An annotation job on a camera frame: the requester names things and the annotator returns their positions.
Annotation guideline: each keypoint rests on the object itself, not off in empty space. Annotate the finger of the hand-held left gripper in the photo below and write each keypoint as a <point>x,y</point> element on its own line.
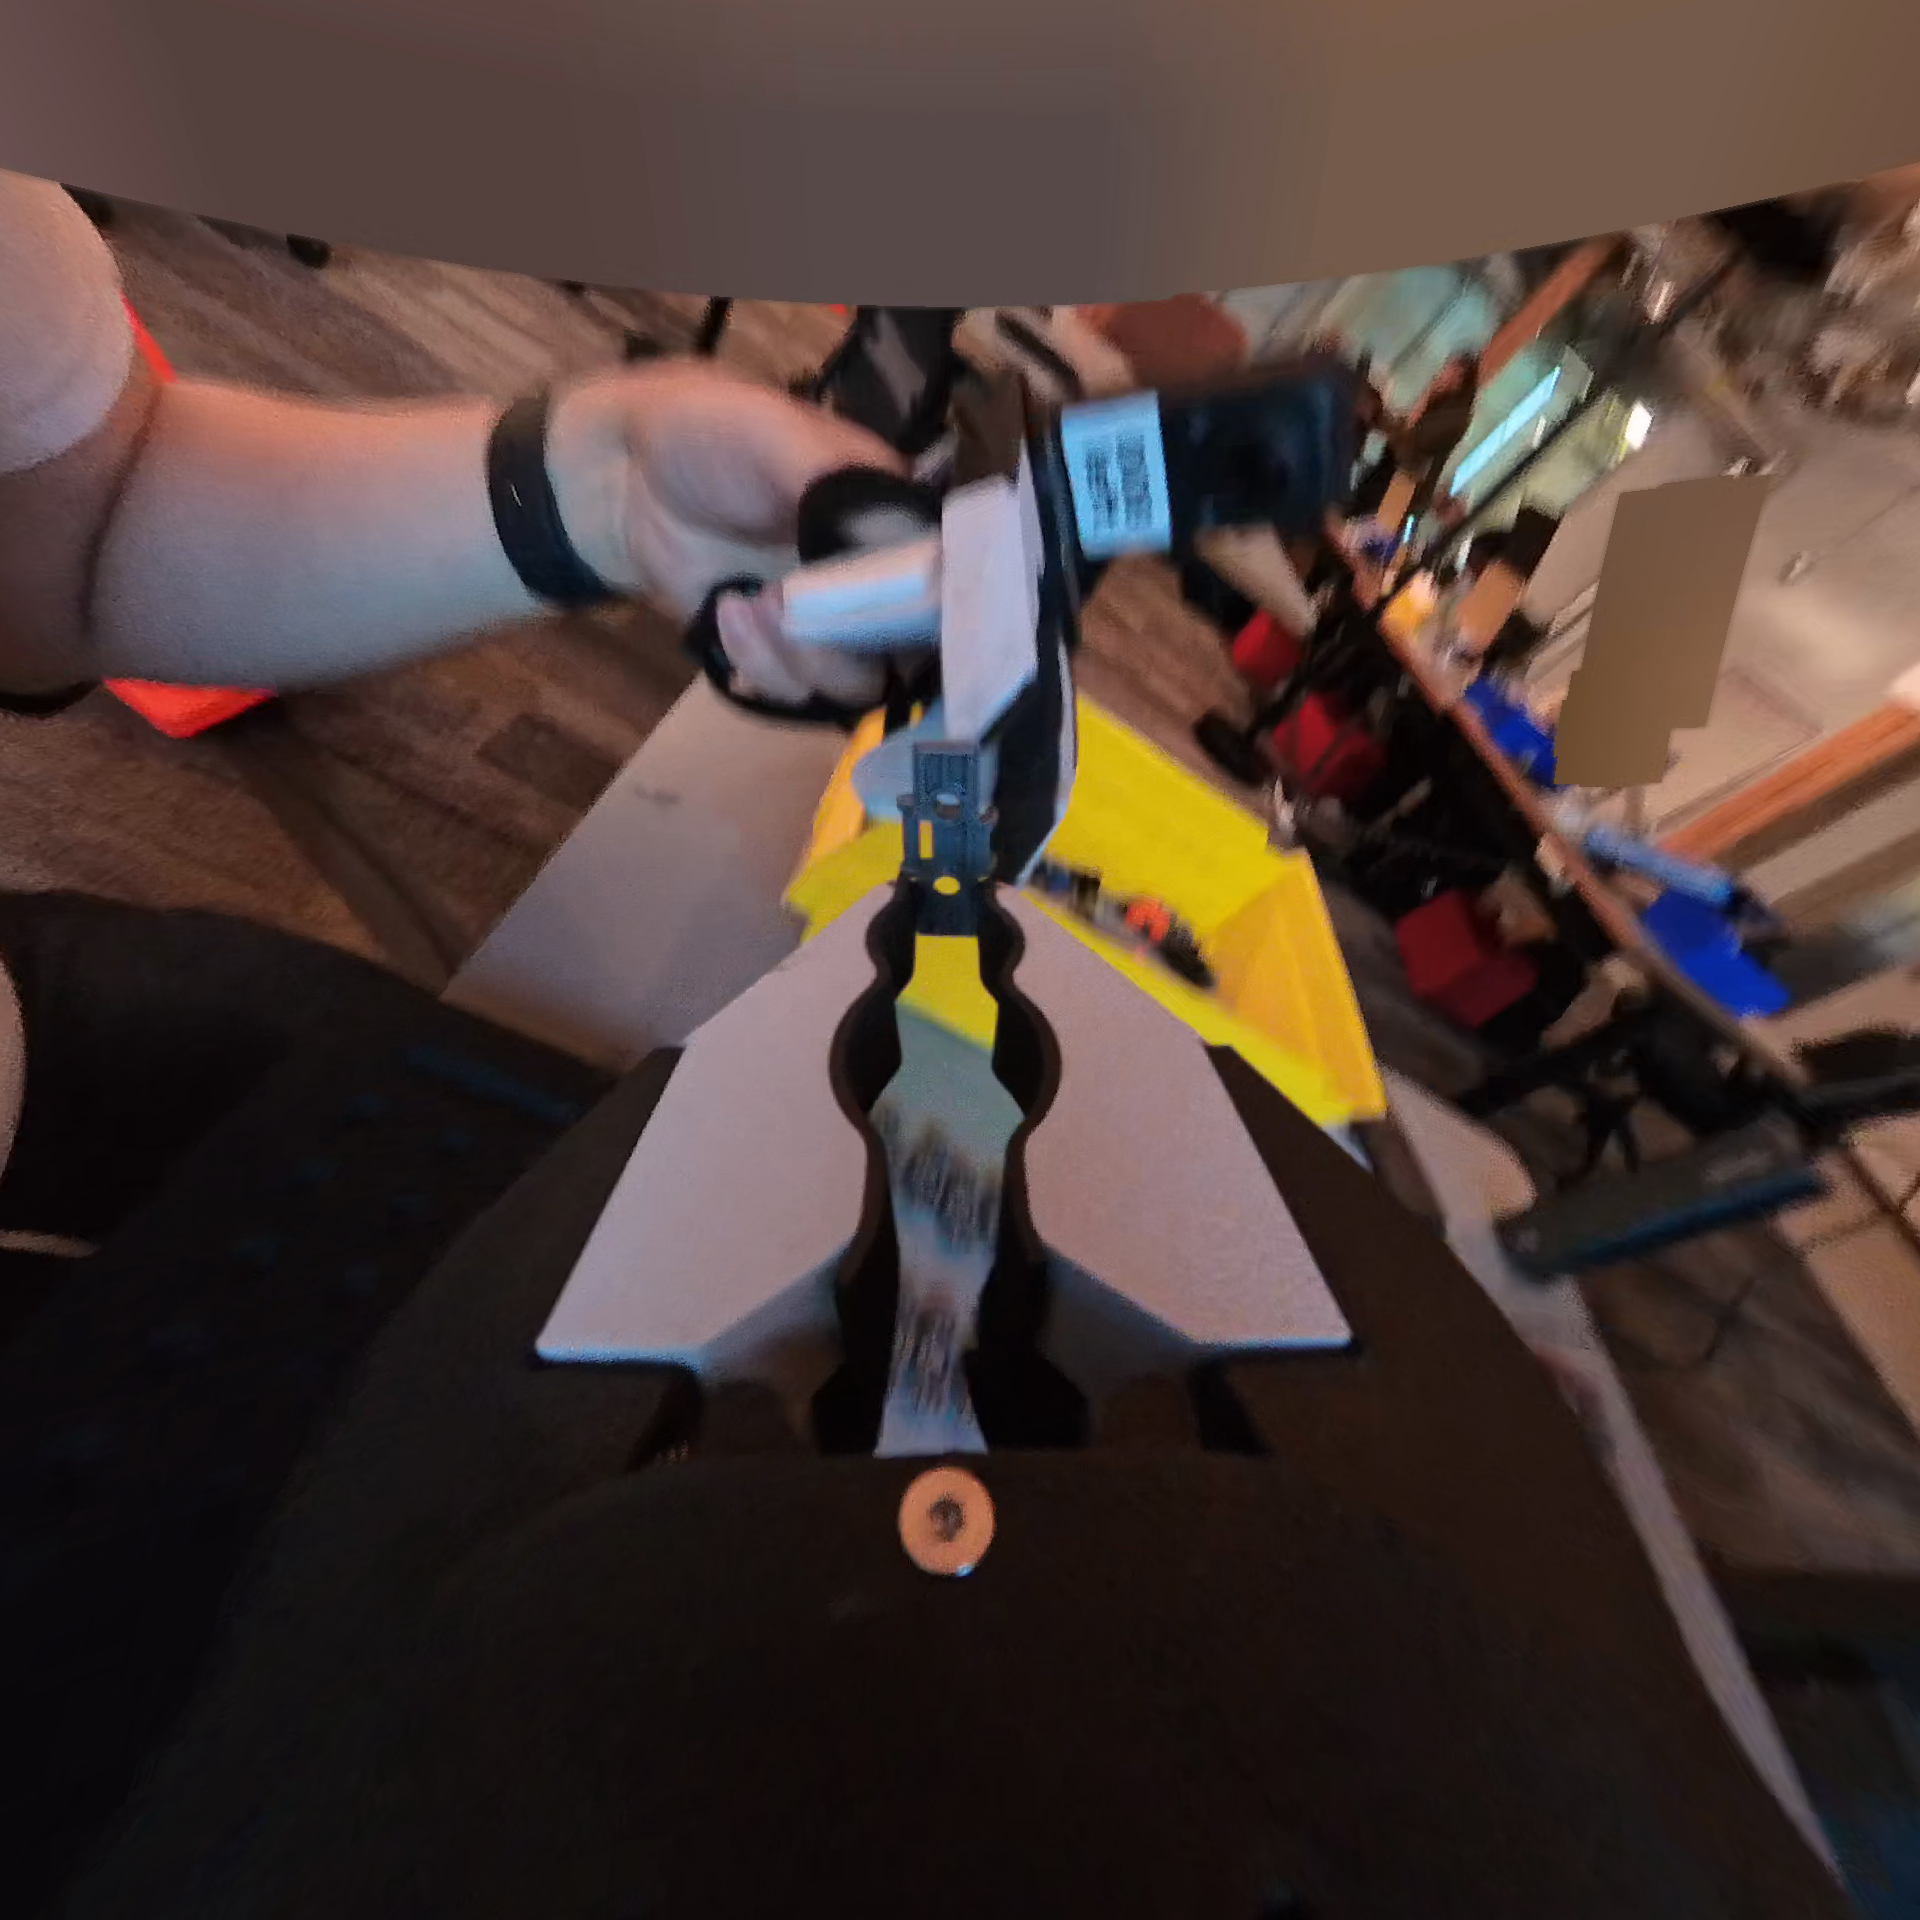
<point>1043,779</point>
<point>989,598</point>

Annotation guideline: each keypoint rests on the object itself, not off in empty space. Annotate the person's left hand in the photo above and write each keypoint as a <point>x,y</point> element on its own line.
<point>660,480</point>

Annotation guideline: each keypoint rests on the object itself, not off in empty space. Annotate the grey desk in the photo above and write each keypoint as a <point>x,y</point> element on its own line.
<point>645,900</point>

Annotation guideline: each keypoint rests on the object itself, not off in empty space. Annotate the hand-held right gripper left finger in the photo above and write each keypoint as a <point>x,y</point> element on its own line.
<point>720,1201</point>

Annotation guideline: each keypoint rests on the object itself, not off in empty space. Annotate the black wristband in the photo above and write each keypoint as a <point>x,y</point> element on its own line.
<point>523,524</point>

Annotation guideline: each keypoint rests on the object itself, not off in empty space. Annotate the red storage bin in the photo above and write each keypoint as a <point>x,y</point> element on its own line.
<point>1462,960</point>

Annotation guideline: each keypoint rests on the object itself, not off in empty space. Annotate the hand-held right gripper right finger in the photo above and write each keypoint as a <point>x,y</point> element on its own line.
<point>1184,1201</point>

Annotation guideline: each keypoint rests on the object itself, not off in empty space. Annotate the person's left forearm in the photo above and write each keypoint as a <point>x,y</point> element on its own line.
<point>299,540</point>

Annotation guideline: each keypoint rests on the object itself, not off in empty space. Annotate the black power bank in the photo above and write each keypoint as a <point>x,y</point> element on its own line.
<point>1651,1208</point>

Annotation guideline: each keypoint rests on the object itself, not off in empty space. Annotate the blue storage bin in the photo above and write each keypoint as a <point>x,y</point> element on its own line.
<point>1724,960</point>

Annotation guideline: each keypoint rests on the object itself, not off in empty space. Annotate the yellow plastic bin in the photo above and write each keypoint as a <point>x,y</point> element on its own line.
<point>1201,838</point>

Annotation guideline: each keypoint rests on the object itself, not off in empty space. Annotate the red storage box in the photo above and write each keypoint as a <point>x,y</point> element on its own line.
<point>188,704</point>

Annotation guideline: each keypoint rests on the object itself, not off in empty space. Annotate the person's white shirt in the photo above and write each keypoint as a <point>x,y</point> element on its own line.
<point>60,330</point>

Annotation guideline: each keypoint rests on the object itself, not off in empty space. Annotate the grey track link piece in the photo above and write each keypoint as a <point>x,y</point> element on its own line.
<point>944,818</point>

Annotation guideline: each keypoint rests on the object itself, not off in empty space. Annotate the pile of mixed building parts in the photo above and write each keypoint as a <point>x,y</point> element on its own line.
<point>1140,915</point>

